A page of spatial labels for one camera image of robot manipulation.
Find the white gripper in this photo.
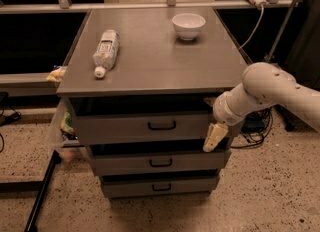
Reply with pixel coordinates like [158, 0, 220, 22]
[203, 92, 244, 152]

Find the grey top drawer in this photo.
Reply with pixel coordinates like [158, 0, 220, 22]
[72, 111, 216, 145]

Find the grey drawer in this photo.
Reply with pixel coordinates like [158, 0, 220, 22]
[89, 149, 231, 176]
[101, 175, 219, 198]
[72, 111, 216, 145]

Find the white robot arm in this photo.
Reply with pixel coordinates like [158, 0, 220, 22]
[203, 62, 320, 152]

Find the grey middle drawer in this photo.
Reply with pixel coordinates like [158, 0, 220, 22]
[89, 149, 231, 176]

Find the grey drawer cabinet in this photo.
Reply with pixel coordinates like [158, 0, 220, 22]
[57, 7, 247, 199]

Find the grey bottom drawer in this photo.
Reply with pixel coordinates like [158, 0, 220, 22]
[101, 175, 219, 198]

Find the white ceramic bowl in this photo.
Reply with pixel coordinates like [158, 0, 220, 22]
[172, 13, 206, 40]

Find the clear plastic water bottle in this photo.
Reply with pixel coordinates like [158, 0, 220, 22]
[93, 30, 120, 79]

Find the green snack packet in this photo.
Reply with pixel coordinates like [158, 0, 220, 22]
[60, 111, 75, 136]

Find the clear plastic side bin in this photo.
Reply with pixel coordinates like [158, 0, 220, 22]
[46, 101, 83, 160]

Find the yellow snack bag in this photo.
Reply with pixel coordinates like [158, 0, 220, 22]
[46, 66, 67, 83]

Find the black cable bundle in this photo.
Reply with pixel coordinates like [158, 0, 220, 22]
[230, 107, 274, 150]

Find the white power cable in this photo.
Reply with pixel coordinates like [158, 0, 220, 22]
[237, 5, 266, 51]

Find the black floor frame bar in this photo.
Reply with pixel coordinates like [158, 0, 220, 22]
[0, 151, 62, 232]

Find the black cable on left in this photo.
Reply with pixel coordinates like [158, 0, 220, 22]
[0, 91, 22, 154]

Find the metal rail frame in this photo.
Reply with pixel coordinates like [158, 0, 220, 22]
[0, 0, 304, 97]

